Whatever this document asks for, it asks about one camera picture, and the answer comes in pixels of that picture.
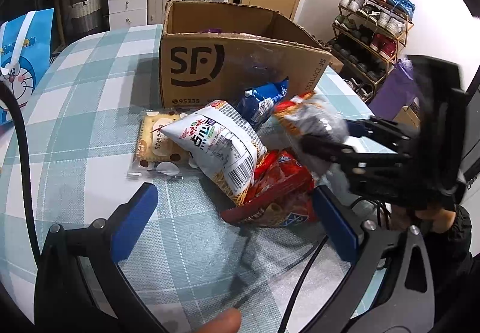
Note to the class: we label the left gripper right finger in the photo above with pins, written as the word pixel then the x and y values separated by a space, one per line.
pixel 389 285

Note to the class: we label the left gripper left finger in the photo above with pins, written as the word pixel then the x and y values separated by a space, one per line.
pixel 80 286

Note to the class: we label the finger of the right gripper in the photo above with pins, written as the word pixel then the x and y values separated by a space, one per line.
pixel 385 132
pixel 346 155

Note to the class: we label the red grey snack bag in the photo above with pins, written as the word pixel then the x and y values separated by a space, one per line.
pixel 311 114

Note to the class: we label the red cone snack bag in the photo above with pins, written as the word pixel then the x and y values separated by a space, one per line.
pixel 281 195

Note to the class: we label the blue Oreo packet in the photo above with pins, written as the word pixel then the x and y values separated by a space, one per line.
pixel 256 104

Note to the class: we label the white noodle snack bag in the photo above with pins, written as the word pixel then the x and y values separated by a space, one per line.
pixel 223 145

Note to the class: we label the person's right hand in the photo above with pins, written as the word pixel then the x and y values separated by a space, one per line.
pixel 436 218

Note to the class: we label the person's left hand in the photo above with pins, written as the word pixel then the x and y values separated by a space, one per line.
pixel 227 322

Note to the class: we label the small cardboard box on floor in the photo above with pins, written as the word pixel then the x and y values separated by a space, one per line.
pixel 409 115

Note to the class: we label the purple bag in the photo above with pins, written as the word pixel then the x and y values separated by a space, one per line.
pixel 398 90

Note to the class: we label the shoe rack with shoes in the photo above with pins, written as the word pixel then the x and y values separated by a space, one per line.
pixel 368 38

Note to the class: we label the clear cracker packet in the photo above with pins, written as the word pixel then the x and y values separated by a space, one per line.
pixel 155 154

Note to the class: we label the SF cardboard box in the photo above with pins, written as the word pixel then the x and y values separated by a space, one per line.
pixel 215 50

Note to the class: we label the blue Doraemon gift bag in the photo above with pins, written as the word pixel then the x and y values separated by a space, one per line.
pixel 25 51

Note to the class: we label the woven laundry basket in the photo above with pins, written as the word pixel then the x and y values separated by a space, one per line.
pixel 86 17

